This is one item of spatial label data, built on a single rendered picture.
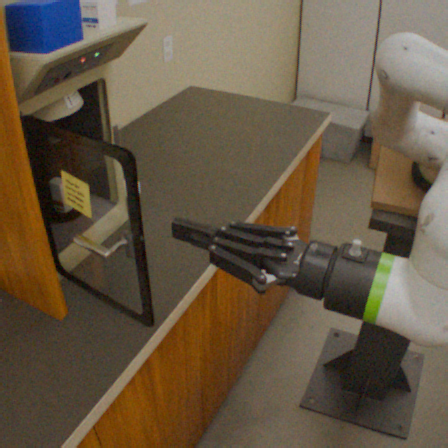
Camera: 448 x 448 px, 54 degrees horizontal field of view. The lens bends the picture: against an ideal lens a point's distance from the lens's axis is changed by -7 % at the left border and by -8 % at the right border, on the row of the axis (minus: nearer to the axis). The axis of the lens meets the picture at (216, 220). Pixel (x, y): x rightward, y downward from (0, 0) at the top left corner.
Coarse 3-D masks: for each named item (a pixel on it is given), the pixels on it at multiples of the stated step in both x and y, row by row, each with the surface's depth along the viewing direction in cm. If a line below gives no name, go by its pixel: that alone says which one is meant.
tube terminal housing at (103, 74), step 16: (0, 0) 73; (16, 0) 76; (80, 80) 99; (96, 80) 104; (112, 80) 109; (48, 96) 92; (112, 96) 111; (32, 112) 89; (112, 112) 113; (112, 128) 115
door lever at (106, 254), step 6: (78, 234) 83; (78, 240) 82; (84, 240) 82; (90, 240) 82; (120, 240) 82; (84, 246) 82; (90, 246) 81; (96, 246) 81; (102, 246) 81; (114, 246) 81; (120, 246) 82; (126, 246) 82; (96, 252) 80; (102, 252) 80; (108, 252) 80; (114, 252) 81; (102, 258) 80; (108, 258) 80
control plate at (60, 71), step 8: (104, 48) 90; (80, 56) 84; (88, 56) 88; (96, 56) 91; (104, 56) 95; (64, 64) 81; (72, 64) 85; (80, 64) 88; (88, 64) 92; (96, 64) 96; (48, 72) 79; (56, 72) 82; (64, 72) 85; (72, 72) 89; (80, 72) 93; (48, 80) 83; (64, 80) 90; (40, 88) 83; (48, 88) 87; (32, 96) 84
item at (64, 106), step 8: (64, 96) 100; (72, 96) 102; (80, 96) 107; (48, 104) 98; (56, 104) 99; (64, 104) 100; (72, 104) 102; (80, 104) 105; (40, 112) 98; (48, 112) 98; (56, 112) 99; (64, 112) 100; (72, 112) 102; (48, 120) 98
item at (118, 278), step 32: (32, 128) 83; (64, 128) 78; (64, 160) 82; (96, 160) 76; (128, 160) 71; (64, 192) 87; (96, 192) 80; (128, 192) 75; (64, 224) 93; (96, 224) 86; (128, 224) 79; (64, 256) 100; (96, 256) 91; (128, 256) 84; (96, 288) 98; (128, 288) 90
